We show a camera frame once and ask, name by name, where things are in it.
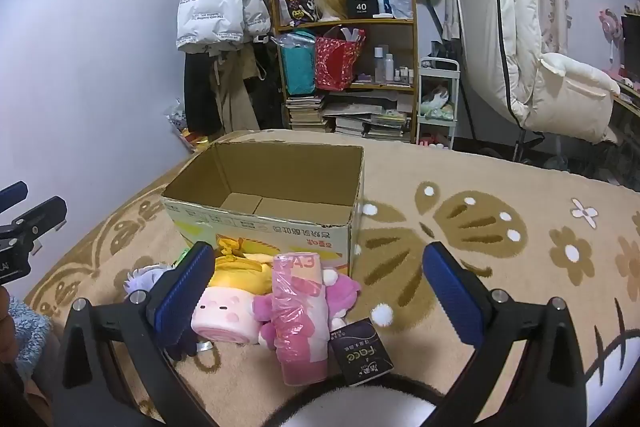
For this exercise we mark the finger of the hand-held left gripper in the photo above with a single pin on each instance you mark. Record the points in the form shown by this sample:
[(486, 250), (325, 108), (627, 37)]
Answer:
[(45, 213), (12, 196)]

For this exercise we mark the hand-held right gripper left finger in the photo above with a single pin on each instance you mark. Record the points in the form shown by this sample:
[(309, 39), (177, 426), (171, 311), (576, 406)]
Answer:
[(182, 292)]

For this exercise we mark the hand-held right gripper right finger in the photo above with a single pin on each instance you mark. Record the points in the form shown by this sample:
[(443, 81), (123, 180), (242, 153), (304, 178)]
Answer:
[(450, 294)]

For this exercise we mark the pink pig face plush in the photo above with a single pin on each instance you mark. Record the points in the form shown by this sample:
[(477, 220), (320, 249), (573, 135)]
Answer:
[(220, 312)]

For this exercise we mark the yellow plush toy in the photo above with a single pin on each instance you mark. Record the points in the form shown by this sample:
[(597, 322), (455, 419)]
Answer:
[(240, 272)]

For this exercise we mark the purple pink plush toy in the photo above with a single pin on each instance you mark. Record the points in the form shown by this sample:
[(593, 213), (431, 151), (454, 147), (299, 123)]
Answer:
[(342, 292)]

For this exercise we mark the black tissue packet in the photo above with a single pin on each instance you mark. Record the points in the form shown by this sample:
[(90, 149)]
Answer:
[(357, 352)]

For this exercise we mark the pink roll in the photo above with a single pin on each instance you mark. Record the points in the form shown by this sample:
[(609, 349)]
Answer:
[(300, 332)]

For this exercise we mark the cardboard box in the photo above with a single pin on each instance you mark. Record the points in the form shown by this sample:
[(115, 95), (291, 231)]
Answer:
[(295, 234)]

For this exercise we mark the person's left forearm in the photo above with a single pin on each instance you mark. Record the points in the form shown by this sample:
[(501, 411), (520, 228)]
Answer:
[(27, 337)]

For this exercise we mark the white-haired plush doll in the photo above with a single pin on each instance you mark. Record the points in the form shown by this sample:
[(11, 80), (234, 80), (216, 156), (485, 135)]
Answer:
[(145, 276)]

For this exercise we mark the pile of colourful packets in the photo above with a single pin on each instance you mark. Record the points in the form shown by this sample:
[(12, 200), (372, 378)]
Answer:
[(185, 127)]

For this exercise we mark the low stack of books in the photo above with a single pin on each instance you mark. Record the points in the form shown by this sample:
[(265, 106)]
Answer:
[(370, 124)]

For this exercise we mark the plush toys in cart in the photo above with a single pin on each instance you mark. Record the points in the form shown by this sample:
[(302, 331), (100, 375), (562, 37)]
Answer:
[(437, 102)]

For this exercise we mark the black hanging garment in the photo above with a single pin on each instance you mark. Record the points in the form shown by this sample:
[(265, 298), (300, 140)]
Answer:
[(200, 92)]

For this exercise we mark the beige hanging coat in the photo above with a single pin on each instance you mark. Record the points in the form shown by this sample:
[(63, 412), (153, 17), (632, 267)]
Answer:
[(237, 92)]

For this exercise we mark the tall stack of books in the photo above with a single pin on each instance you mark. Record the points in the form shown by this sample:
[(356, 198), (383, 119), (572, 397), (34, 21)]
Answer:
[(305, 114)]

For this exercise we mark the white trolley cart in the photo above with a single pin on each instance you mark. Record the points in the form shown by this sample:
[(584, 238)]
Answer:
[(440, 63)]

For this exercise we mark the row of cosmetic bottles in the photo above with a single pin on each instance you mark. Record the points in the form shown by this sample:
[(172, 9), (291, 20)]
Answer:
[(387, 67)]

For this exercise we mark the teal bag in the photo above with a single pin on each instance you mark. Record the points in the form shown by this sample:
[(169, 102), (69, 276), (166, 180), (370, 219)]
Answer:
[(297, 67)]

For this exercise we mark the red gift bag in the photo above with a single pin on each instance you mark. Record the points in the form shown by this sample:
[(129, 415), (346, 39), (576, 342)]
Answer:
[(337, 62)]

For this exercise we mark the white padded chair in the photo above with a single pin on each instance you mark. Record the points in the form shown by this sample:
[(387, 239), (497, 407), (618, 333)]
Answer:
[(500, 32)]

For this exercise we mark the wooden shelf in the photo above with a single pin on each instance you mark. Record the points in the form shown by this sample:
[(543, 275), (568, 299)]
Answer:
[(395, 23)]

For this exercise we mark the black box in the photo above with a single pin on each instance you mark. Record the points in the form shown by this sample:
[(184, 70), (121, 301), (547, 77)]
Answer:
[(362, 2)]

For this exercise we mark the pink desk fan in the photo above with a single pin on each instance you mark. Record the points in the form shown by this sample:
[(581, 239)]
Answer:
[(610, 32)]

